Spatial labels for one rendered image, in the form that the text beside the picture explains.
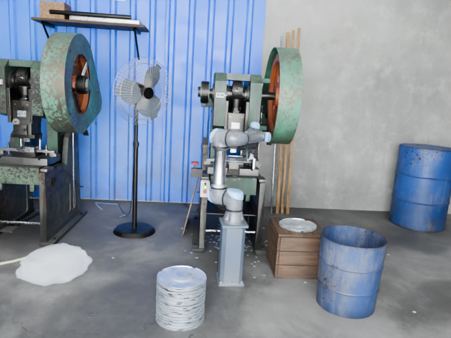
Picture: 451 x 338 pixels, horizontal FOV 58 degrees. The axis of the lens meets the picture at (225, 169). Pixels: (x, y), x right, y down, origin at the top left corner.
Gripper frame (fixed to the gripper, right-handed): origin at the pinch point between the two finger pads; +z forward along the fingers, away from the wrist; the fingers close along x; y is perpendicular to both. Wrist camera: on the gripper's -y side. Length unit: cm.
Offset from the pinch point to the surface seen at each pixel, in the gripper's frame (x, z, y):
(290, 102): 3, -54, 28
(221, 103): 28, -37, -23
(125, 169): 108, 96, -118
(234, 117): 27.2, -25.2, -11.0
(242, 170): 2.2, 12.1, -2.0
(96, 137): 123, 64, -151
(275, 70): 67, -53, 27
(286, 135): 4.0, -23.1, 30.0
